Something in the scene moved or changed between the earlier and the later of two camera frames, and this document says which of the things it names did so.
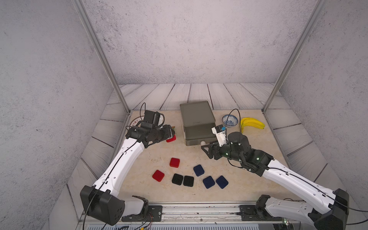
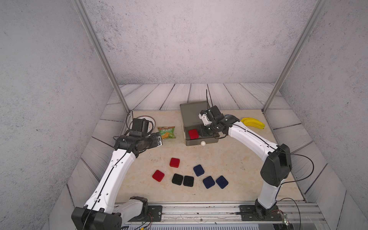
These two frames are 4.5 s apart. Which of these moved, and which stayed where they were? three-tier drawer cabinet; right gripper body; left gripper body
Moved: right gripper body; left gripper body
Stayed: three-tier drawer cabinet
